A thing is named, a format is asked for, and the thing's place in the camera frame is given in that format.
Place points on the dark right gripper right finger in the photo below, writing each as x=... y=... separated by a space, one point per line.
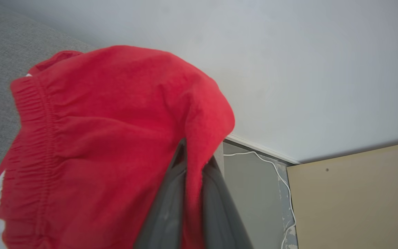
x=219 y=214

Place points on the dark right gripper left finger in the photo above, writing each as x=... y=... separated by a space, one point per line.
x=166 y=214

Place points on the red shorts with white stripe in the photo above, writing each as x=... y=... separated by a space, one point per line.
x=116 y=121

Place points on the beige wooden board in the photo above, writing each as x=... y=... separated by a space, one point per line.
x=358 y=200

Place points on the white wall baseboard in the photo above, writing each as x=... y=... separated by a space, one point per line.
x=264 y=149

